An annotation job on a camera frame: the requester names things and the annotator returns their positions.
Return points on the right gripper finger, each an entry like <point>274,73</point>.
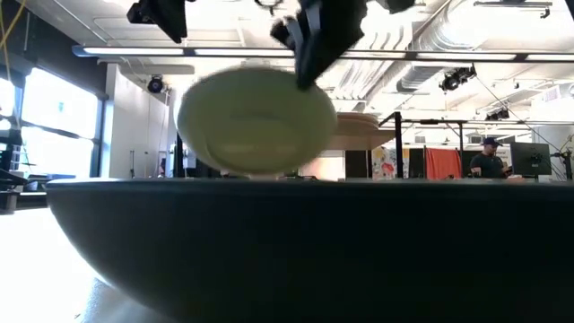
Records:
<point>282,31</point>
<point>332,27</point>

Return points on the light green plate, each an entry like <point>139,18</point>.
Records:
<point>251,125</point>

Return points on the wooden shelf with black legs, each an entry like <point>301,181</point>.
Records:
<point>359,141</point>

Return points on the long ceiling light bar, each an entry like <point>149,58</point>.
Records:
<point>134,51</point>

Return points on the single black ceiling spotlight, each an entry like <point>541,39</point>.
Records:
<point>155,85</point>

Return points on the large black spotlight cluster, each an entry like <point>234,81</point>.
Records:
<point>450,83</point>

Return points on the black panel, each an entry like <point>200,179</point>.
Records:
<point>358,163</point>

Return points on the floral patterned panel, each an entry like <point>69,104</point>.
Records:
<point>385,166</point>

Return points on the small black spotlight row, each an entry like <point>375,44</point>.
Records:
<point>502,114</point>

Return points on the large window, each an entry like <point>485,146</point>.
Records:
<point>58,134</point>

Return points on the orange cloth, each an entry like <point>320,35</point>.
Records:
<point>441,163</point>

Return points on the person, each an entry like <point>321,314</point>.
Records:
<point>486,166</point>

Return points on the black monitor on stand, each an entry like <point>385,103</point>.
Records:
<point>529,159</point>

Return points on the black side furniture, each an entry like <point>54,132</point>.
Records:
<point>6,152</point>

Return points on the dark teal plate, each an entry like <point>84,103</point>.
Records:
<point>314,251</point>

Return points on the black equipment stand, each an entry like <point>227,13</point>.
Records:
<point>568,161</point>

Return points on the silver ventilation duct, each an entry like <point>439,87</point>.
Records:
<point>417,76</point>

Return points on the ceiling rail fixture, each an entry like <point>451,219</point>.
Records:
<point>511,3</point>

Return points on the black metal rack frame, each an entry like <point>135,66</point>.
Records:
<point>460,148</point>

